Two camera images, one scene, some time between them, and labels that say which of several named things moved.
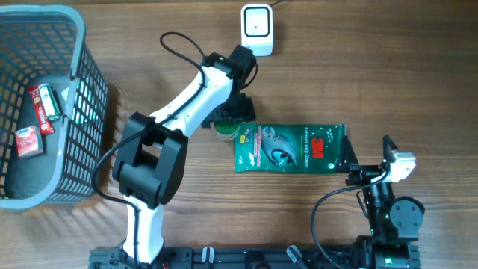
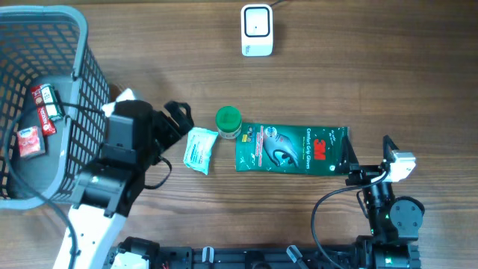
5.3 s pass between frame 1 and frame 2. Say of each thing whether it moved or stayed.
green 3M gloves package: stayed
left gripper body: moved
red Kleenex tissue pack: stayed
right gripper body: stayed
